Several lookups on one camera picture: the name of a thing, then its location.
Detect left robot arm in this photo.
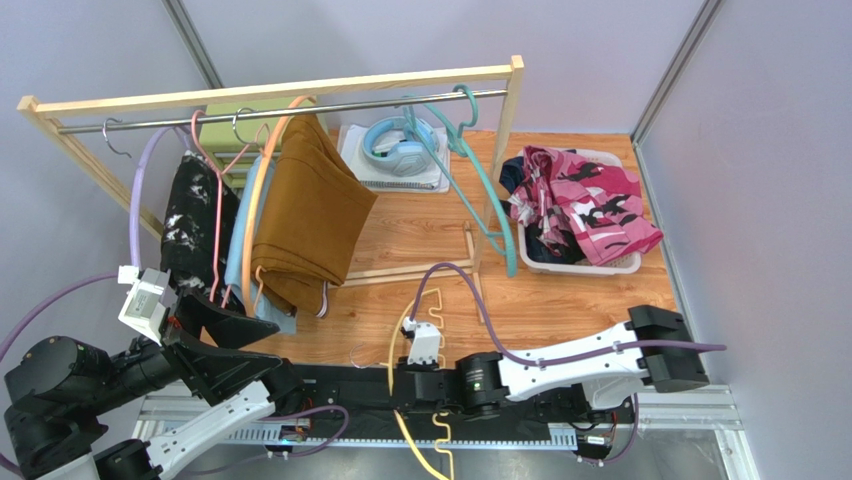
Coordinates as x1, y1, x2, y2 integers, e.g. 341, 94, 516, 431
4, 290, 304, 479

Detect teal clothes hanger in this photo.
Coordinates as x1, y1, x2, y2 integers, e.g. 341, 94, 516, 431
398, 84, 519, 278

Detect dark blue jeans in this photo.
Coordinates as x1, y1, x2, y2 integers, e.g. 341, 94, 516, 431
499, 156, 586, 265

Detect white plastic laundry basket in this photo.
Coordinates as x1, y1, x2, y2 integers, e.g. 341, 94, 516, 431
516, 148, 641, 277

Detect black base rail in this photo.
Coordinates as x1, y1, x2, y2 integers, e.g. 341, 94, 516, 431
260, 360, 636, 444

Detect white notebook stack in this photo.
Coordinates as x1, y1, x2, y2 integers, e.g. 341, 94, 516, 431
336, 124, 450, 193

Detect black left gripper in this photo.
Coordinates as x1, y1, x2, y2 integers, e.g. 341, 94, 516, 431
84, 284, 284, 411

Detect light blue trousers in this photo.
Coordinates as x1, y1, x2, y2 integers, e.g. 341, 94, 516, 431
223, 154, 299, 335

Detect brown trousers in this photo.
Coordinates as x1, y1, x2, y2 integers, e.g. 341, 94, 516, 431
249, 115, 378, 318

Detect pink camouflage trousers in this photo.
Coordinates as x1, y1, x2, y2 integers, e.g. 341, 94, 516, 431
500, 145, 663, 266

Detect green box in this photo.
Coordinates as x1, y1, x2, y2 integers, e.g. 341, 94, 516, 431
198, 96, 296, 178

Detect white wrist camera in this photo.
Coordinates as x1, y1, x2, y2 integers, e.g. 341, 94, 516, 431
117, 265, 169, 345
400, 317, 444, 367

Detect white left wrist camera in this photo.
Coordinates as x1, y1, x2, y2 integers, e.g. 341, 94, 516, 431
117, 265, 169, 345

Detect steel hanging rod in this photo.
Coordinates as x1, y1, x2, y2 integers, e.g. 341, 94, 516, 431
58, 89, 508, 135

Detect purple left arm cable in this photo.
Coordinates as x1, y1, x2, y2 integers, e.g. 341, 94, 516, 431
0, 271, 122, 480

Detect black white patterned trousers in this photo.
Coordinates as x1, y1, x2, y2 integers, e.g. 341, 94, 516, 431
160, 151, 240, 304

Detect pink clothes hanger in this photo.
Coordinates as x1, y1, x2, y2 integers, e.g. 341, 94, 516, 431
190, 110, 264, 303

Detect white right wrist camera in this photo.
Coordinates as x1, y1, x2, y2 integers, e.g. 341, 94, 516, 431
400, 317, 444, 367

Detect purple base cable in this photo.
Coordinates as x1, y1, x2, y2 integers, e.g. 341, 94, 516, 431
239, 401, 352, 461

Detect yellow clothes hanger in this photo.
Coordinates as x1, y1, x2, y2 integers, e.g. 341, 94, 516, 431
387, 287, 457, 480

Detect wooden clothes rack frame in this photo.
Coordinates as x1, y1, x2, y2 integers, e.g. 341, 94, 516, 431
16, 55, 526, 353

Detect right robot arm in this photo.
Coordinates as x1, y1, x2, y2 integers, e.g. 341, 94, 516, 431
389, 305, 715, 419

